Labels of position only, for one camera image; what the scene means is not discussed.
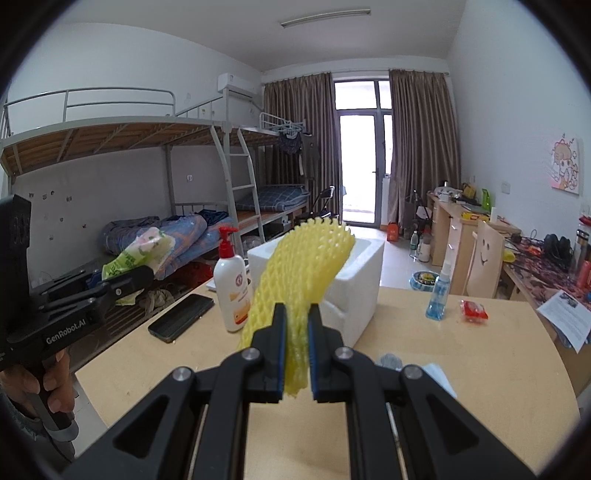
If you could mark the right brown curtain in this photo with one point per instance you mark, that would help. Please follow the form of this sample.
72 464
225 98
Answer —
426 149

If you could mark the white styrofoam box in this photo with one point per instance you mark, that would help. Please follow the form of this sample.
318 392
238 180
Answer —
351 300

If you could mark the wooden desk with drawers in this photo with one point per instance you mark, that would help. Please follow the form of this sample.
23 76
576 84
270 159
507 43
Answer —
453 240

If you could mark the orange floor container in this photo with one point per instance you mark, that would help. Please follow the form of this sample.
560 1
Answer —
393 232

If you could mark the green white plastic bag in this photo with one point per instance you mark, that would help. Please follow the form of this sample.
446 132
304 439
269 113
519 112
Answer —
152 249

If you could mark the glass balcony door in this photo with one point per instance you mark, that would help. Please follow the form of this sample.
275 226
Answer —
366 131

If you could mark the blue surgical mask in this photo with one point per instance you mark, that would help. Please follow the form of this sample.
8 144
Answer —
437 373

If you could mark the printed paper sheet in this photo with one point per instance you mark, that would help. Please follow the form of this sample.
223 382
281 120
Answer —
569 316

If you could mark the white lotion pump bottle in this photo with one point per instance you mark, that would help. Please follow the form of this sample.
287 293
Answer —
231 283

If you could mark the patterned desk mat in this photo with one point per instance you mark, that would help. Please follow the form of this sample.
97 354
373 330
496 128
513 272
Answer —
536 277

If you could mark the brown curtain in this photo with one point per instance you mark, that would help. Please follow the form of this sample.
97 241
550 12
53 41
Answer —
308 152
426 149

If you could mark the metal bunk bed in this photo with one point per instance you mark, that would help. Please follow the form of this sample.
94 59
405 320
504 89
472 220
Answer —
87 156

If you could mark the black headphones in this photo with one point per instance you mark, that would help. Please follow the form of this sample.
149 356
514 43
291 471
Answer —
558 251

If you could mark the black smartphone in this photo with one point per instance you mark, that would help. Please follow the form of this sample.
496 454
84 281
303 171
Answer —
168 327

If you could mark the wooden smiley chair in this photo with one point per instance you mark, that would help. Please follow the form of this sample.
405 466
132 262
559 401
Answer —
486 263

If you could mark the left brown curtain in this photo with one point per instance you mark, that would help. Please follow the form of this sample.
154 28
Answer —
308 152

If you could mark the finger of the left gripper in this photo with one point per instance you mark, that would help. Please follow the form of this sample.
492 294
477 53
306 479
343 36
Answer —
131 281

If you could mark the black folding chair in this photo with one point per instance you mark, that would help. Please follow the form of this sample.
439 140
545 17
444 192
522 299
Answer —
320 208

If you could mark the person's left hand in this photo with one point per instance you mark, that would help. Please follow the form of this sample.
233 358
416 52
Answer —
18 383

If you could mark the blue plaid quilt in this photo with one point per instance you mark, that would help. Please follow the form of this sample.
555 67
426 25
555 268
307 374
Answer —
195 234

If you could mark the ceiling tube light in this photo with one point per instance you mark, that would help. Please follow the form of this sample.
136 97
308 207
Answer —
325 16

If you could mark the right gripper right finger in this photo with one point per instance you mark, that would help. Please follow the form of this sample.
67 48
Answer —
402 424

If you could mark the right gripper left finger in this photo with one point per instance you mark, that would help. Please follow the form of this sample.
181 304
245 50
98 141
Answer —
193 424

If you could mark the anime wall poster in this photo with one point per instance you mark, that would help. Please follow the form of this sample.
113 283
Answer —
565 169

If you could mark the yellow foam fruit net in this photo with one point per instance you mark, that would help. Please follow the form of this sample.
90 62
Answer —
297 275

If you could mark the grey sock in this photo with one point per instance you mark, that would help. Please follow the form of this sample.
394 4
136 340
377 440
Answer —
391 361

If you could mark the far blue mattress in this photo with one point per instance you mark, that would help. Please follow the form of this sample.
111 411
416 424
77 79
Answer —
274 198

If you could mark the blue spray bottle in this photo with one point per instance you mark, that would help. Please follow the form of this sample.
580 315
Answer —
438 301

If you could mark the white air conditioner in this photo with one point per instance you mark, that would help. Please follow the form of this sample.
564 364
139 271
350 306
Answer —
235 84

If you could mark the round trash bin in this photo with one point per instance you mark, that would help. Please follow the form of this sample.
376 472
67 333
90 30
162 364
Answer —
423 280

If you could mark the red snack packet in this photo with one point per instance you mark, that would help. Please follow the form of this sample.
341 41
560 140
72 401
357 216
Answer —
473 312

